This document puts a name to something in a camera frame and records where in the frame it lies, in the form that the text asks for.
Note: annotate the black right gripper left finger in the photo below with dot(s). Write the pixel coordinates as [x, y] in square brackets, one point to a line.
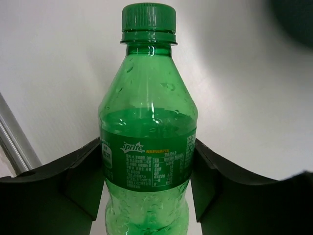
[58, 198]

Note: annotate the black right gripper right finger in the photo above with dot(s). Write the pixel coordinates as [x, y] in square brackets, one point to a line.
[231, 200]

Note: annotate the green plastic soda bottle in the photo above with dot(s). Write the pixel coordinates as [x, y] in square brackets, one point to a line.
[147, 122]

